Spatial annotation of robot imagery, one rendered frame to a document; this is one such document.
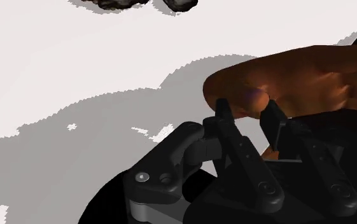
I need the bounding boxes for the dark grey lumpy object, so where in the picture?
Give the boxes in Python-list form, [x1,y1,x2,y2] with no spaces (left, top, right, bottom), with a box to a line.
[162,0,199,13]
[80,0,151,11]

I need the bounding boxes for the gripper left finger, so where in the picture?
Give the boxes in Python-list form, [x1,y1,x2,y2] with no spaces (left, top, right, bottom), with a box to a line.
[123,98,285,215]

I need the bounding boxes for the brown rounded lump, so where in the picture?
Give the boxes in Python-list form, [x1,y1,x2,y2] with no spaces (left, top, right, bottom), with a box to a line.
[202,44,357,160]

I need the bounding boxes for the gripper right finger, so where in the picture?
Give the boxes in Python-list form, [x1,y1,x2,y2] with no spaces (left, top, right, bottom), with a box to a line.
[260,99,357,218]

